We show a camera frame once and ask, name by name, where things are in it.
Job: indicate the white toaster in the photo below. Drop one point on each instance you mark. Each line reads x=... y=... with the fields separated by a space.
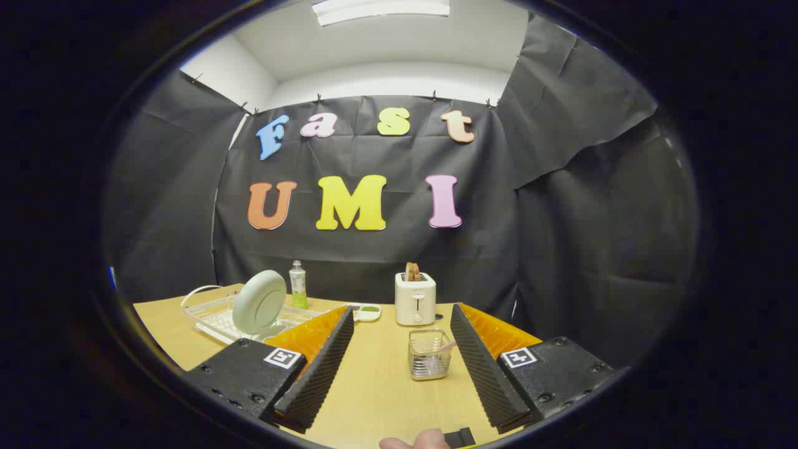
x=414 y=302

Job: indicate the white divided tray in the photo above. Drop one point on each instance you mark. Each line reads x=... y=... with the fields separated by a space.
x=368 y=315

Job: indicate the ceiling light panel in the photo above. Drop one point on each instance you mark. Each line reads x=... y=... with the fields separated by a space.
x=380 y=9

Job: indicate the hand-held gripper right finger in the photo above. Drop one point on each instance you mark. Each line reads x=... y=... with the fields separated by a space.
x=489 y=380

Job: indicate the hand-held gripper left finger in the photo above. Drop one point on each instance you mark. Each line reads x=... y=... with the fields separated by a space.
x=315 y=380

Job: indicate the pale green plate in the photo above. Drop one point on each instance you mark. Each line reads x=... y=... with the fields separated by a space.
x=259 y=302

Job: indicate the black backdrop cloth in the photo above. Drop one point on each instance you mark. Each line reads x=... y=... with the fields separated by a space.
x=374 y=262

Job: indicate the green drink bottle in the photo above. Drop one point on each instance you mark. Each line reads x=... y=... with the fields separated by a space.
x=298 y=287

